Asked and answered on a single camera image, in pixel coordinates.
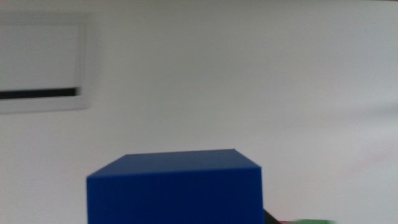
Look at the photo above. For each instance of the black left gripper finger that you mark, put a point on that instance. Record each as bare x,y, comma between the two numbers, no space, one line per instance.
269,219

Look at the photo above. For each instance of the green cube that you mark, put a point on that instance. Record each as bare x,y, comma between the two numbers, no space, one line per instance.
311,222

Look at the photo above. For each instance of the blue cube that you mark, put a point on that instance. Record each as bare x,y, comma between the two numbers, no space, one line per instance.
174,189

